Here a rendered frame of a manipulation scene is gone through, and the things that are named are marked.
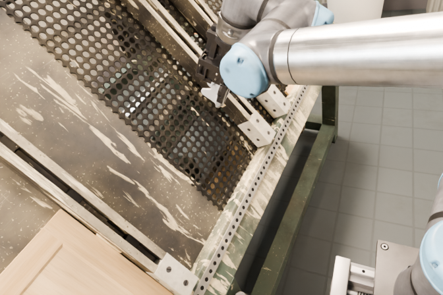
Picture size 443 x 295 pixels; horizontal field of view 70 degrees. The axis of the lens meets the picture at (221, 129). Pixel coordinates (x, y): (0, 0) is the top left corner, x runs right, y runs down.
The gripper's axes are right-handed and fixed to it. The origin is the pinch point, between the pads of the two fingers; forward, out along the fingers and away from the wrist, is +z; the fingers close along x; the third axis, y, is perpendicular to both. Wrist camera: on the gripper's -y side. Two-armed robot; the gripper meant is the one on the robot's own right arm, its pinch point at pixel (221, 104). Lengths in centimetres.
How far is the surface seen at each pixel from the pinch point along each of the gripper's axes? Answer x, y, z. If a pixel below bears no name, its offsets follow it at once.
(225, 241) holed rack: 15.9, -17.4, 39.3
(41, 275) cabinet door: 47, 20, 27
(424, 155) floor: -112, -121, 85
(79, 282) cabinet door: 44, 12, 30
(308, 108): -56, -30, 40
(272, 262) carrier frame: -9, -49, 102
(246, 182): -5.7, -16.4, 37.6
